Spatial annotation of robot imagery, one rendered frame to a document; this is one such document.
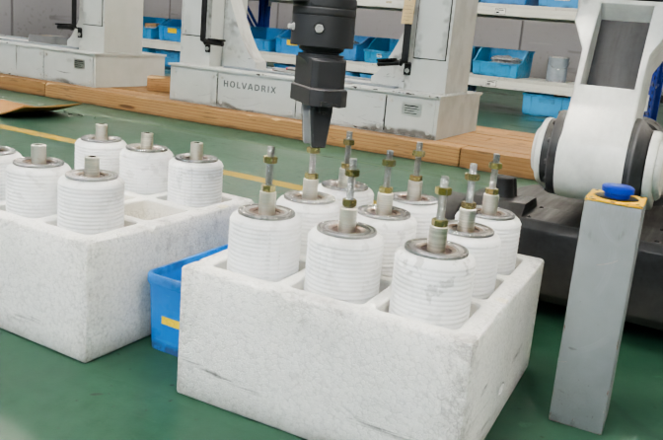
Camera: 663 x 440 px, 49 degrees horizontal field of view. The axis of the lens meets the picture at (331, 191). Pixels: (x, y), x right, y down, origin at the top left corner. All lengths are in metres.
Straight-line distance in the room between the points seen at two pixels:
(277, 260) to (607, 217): 0.42
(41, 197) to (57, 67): 3.20
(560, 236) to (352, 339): 0.60
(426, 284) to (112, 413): 0.43
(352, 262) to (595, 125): 0.51
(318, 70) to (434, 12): 2.16
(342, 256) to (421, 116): 2.25
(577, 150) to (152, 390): 0.73
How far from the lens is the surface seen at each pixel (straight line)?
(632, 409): 1.17
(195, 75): 3.69
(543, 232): 1.36
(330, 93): 0.98
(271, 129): 3.35
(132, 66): 4.36
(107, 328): 1.13
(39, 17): 8.60
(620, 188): 0.99
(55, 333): 1.15
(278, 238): 0.93
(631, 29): 1.35
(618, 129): 1.22
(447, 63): 3.11
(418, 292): 0.84
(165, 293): 1.11
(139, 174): 1.35
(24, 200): 1.20
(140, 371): 1.10
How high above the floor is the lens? 0.49
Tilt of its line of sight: 12 degrees down
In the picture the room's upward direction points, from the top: 5 degrees clockwise
